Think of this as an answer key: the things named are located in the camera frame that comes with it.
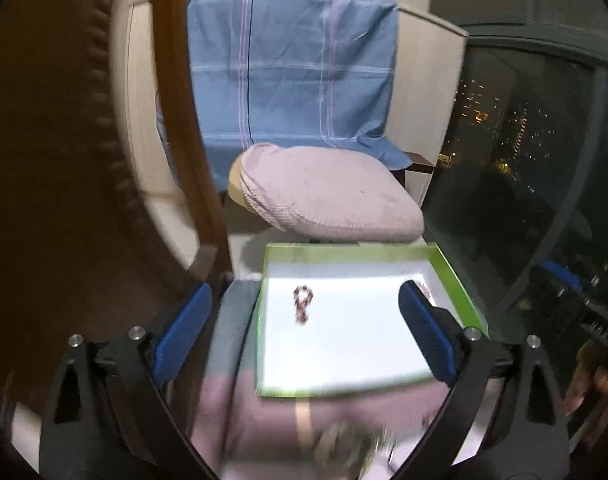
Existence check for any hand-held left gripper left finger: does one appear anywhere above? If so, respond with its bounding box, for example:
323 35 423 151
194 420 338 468
38 282 219 480

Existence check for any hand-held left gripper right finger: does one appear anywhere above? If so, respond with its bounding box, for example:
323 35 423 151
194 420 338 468
398 280 572 480

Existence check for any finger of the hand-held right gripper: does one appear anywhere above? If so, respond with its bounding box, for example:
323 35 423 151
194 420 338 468
530 261 584 307

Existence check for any green cardboard box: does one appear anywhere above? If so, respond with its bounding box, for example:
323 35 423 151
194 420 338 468
254 242 490 400

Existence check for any red beaded bracelet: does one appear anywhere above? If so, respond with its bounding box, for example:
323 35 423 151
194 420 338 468
292 285 313 325

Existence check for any pile of jewelry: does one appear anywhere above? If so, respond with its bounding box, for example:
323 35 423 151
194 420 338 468
316 422 397 477

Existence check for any person's right hand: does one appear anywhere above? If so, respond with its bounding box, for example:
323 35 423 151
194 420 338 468
564 345 608 453

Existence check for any pink and grey mat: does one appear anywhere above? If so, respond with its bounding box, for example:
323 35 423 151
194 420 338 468
184 274 504 480

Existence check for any dark glass window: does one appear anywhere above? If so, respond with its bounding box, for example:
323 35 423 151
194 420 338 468
421 30 608 361

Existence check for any pink cushion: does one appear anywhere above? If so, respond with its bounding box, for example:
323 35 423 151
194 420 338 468
227 143 425 244

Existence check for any carved brown wooden chair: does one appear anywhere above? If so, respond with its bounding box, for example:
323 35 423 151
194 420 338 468
0 0 235 413

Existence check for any blue checked cloth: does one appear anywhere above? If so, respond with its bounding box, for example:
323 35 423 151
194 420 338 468
156 0 413 193

